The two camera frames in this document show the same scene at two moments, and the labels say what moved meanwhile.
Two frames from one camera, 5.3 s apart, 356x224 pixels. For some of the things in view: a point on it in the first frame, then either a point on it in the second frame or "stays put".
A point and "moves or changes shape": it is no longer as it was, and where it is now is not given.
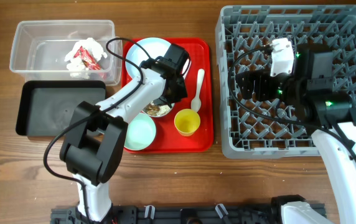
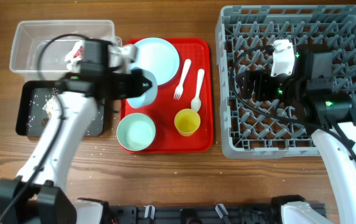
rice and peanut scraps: [157, 110] to [51, 105]
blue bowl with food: [155, 110] moves or changes shape
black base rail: [236, 214] stays put
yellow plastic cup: [187, 121] stays put
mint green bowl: [140, 132] stays put
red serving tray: [188, 129] stays put
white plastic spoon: [196, 101] stays put
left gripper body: [179, 93] to [120, 85]
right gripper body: [268, 88] stays put
